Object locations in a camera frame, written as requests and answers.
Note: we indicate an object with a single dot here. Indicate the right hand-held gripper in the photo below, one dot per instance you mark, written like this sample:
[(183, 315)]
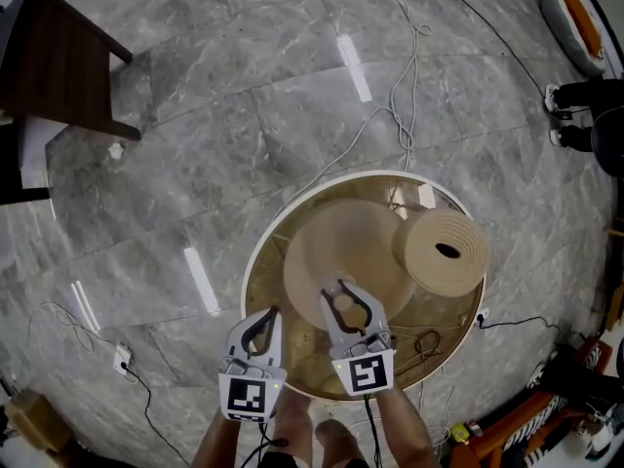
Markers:
[(365, 371)]

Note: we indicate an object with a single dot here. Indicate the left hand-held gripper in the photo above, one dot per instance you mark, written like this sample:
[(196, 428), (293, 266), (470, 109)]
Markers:
[(248, 395)]

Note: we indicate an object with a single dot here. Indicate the person's right forearm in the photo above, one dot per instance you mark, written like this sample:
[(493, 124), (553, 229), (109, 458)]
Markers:
[(409, 432)]

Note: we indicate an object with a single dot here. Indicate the person's left forearm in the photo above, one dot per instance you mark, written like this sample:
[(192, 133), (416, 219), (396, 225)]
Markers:
[(217, 444)]

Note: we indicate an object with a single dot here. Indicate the round glass table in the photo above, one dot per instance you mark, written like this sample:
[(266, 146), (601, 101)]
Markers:
[(273, 310)]

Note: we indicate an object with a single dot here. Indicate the person's right leg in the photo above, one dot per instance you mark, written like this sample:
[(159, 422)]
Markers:
[(339, 444)]

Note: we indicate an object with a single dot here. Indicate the person's dark shorts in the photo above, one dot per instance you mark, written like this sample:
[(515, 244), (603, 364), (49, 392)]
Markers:
[(287, 461)]

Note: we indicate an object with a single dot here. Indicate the small white socket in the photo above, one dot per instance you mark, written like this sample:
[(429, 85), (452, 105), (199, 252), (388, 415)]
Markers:
[(481, 319)]

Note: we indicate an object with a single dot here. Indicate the white power strip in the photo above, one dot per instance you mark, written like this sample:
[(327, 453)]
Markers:
[(122, 359)]

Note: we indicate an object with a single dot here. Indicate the yellow tape measure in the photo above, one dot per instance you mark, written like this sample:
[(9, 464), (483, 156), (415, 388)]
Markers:
[(459, 432)]

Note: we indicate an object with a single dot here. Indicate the orange chair with striped cloth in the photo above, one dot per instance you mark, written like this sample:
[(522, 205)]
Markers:
[(512, 432)]

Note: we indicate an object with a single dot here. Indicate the cardboard box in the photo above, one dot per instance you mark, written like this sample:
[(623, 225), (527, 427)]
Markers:
[(36, 424)]

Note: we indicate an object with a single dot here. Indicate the white paper scrap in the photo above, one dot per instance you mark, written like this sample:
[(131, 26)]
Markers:
[(115, 150)]

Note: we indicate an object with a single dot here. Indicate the dark sink cabinet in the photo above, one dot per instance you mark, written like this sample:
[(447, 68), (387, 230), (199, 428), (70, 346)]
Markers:
[(58, 66)]

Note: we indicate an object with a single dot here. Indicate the white pouf with orange cushion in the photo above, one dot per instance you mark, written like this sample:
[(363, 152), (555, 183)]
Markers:
[(575, 22)]

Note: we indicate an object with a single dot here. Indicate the wooden furniture frame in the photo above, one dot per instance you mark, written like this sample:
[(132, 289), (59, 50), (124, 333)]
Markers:
[(615, 281)]

